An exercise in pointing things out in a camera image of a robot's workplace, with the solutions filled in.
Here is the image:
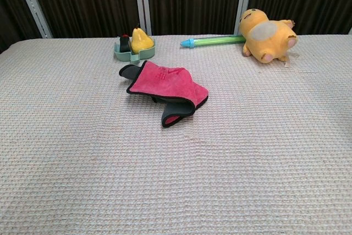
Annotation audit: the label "pink and grey cloth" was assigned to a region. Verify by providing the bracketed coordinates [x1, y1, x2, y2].
[118, 60, 210, 129]

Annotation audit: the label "green toy syringe blue tip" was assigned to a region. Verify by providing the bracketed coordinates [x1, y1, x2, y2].
[180, 34, 246, 49]

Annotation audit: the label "yellow toy pear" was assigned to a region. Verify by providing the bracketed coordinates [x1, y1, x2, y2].
[130, 27, 154, 53]

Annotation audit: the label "teal toy dustpan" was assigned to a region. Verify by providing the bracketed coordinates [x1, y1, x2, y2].
[114, 38, 156, 64]

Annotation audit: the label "black lipstick red cap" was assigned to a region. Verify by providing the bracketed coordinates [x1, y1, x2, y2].
[118, 34, 133, 53]

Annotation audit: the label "beige woven tablecloth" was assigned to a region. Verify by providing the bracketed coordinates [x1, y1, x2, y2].
[0, 34, 352, 235]

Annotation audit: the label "yellow plush toy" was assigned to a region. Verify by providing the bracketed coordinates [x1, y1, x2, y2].
[238, 8, 299, 68]

